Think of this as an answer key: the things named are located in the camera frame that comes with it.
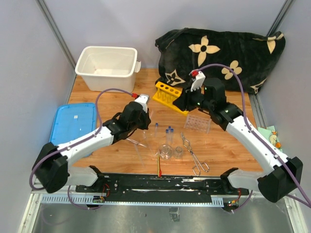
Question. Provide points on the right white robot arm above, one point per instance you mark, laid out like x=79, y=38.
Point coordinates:
x=281, y=174

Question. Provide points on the green cartoon cloth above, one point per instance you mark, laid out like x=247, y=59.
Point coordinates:
x=273, y=142

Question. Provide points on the yellow test tube rack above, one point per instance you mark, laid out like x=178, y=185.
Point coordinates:
x=166, y=95

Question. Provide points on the clear plastic tube rack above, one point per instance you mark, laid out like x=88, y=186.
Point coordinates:
x=197, y=123

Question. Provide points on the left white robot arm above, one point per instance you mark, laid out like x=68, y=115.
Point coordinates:
x=53, y=164

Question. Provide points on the metal crucible tongs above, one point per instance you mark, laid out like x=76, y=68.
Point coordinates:
x=198, y=166

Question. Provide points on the white plastic bin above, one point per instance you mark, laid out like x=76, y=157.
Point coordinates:
x=104, y=67

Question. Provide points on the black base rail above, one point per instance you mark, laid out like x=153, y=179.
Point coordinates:
x=151, y=188

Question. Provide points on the black floral blanket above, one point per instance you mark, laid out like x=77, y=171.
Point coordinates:
x=251, y=56

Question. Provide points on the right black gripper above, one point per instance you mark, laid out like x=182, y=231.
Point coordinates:
x=183, y=101

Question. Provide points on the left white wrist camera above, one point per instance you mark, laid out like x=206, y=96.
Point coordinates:
x=143, y=100

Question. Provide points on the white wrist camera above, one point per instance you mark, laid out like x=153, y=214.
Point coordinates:
x=143, y=100
x=198, y=79

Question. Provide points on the clear glass test tube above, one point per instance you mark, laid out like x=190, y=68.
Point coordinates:
x=150, y=114

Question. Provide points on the small glass beaker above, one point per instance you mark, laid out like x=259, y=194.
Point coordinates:
x=178, y=152

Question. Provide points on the blue plastic lid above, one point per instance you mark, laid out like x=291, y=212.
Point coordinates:
x=72, y=121

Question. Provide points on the clear plastic pipette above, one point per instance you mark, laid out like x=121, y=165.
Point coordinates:
x=139, y=155

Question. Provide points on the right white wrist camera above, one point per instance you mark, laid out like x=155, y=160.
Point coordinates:
x=198, y=79

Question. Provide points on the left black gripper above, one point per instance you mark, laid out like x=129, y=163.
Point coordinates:
x=145, y=126

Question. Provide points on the glass conical flask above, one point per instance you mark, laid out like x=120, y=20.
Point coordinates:
x=165, y=151

